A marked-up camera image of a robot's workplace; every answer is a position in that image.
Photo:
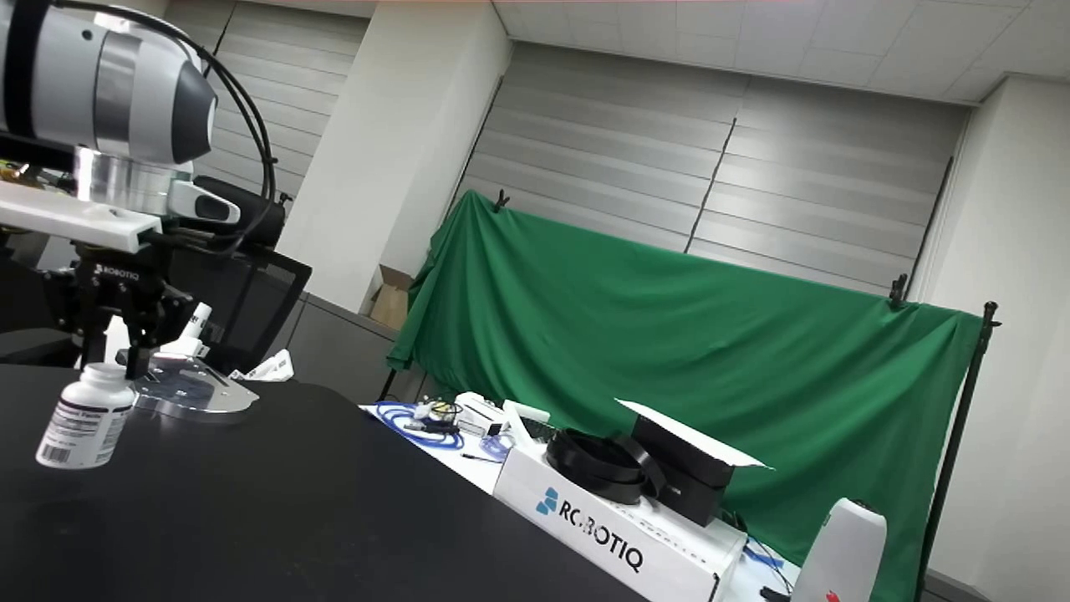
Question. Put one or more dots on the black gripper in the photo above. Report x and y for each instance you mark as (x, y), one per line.
(117, 279)

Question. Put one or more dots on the white pill bottle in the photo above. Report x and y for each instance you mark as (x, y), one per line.
(88, 429)

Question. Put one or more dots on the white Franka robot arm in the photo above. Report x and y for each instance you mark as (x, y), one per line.
(102, 77)

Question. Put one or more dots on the white plastic object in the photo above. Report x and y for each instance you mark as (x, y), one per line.
(188, 336)

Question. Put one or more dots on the clear glass bowl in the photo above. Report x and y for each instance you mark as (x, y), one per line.
(195, 390)

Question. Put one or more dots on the black cluttered desk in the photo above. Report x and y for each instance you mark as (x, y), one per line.
(28, 297)

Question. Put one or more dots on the black office chair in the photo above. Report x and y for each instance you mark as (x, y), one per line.
(254, 301)

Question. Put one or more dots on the crumpled white paper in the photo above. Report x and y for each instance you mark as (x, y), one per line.
(271, 365)

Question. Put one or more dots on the white power adapter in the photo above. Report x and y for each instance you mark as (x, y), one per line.
(487, 415)

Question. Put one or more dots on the black backdrop clip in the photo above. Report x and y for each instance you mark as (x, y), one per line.
(499, 202)
(898, 293)

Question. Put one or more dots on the white Robotiq cardboard box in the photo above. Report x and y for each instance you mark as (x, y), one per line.
(605, 524)

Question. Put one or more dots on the green backdrop cloth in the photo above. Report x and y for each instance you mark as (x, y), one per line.
(671, 370)

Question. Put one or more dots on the black box with white lid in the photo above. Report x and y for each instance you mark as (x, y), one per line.
(686, 462)

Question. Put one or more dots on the white cylinder container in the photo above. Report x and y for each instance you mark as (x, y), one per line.
(839, 553)

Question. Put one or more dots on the black backdrop stand pole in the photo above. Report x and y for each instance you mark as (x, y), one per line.
(963, 423)

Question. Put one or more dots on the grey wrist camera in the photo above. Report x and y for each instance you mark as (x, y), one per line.
(202, 202)

